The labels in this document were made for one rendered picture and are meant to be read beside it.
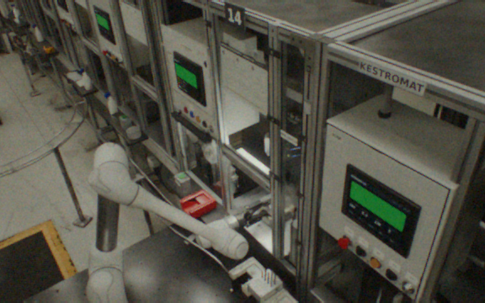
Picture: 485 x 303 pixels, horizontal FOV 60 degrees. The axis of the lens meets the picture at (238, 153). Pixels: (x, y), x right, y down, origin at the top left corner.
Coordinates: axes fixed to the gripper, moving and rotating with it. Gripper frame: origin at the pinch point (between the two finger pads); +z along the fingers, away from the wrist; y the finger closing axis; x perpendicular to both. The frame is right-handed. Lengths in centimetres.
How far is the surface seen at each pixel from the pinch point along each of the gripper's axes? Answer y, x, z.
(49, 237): -105, 166, -90
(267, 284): -9.0, -32.2, -25.8
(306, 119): 74, -37, -17
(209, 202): -5.2, 25.6, -19.5
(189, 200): -6.5, 34.5, -26.9
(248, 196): -9.3, 21.0, 3.7
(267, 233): -9.7, -7.4, -5.8
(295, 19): 100, -18, -7
